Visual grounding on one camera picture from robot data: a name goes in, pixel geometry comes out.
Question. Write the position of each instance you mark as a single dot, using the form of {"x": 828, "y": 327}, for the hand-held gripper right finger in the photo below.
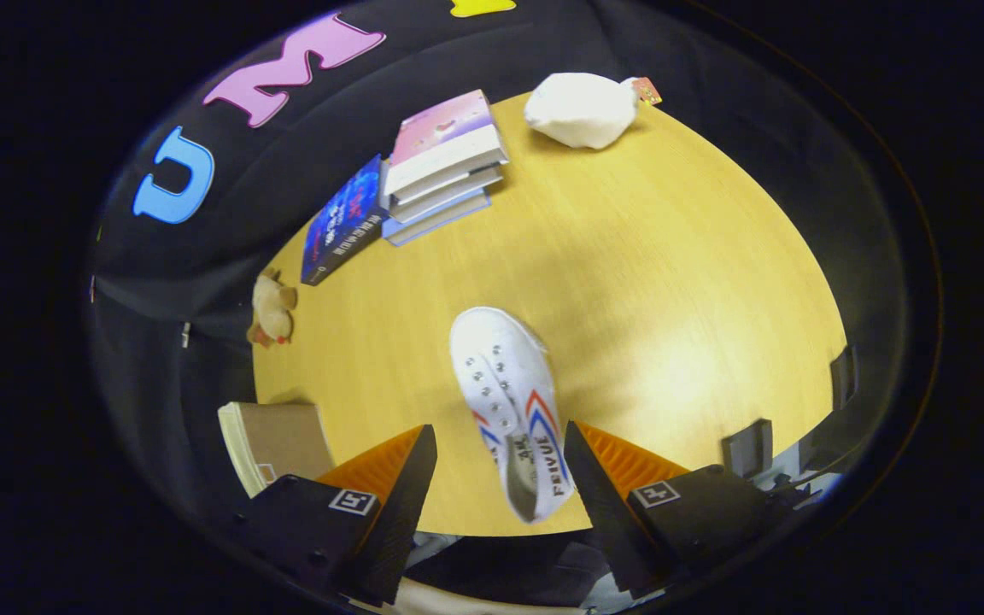
{"x": 607, "y": 521}

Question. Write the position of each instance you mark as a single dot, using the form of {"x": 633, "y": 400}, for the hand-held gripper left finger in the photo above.
{"x": 398, "y": 530}

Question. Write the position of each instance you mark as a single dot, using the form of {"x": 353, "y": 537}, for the beige fabric storage box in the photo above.
{"x": 283, "y": 440}

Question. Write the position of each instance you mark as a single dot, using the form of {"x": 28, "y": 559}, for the white canvas shoe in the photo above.
{"x": 500, "y": 367}

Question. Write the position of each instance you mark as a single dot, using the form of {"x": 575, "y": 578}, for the dark grey block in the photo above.
{"x": 842, "y": 376}
{"x": 748, "y": 448}

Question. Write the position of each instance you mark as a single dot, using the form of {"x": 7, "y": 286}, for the brown plush toy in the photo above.
{"x": 272, "y": 307}

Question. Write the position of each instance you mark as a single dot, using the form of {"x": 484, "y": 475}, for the light blue cover book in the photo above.
{"x": 436, "y": 226}

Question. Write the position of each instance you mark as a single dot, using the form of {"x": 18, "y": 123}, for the dark blue book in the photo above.
{"x": 342, "y": 222}

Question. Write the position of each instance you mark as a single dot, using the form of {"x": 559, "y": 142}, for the grey cover book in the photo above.
{"x": 449, "y": 198}

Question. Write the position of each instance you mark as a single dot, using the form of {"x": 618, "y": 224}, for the pink cover book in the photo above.
{"x": 445, "y": 128}

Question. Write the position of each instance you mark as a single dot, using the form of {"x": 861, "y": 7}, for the white plush toy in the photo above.
{"x": 582, "y": 111}

